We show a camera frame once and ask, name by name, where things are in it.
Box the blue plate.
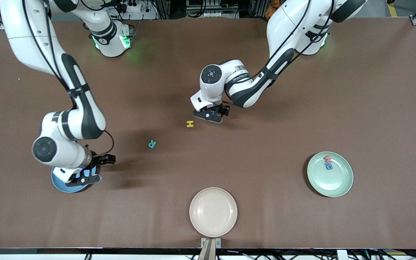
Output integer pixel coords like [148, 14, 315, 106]
[51, 164, 98, 193]

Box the beige plate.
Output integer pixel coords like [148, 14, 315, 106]
[189, 187, 238, 238]

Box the green plate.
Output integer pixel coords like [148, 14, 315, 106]
[307, 151, 354, 198]

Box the metal equipment rack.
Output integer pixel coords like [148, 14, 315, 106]
[186, 0, 240, 18]

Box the orange snack bag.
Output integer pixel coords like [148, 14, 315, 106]
[265, 0, 279, 18]

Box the table cover sheet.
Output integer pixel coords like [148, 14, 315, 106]
[0, 17, 416, 250]

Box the white power strip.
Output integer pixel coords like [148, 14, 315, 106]
[116, 0, 147, 13]

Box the black table edge rail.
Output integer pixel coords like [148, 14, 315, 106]
[0, 247, 416, 255]

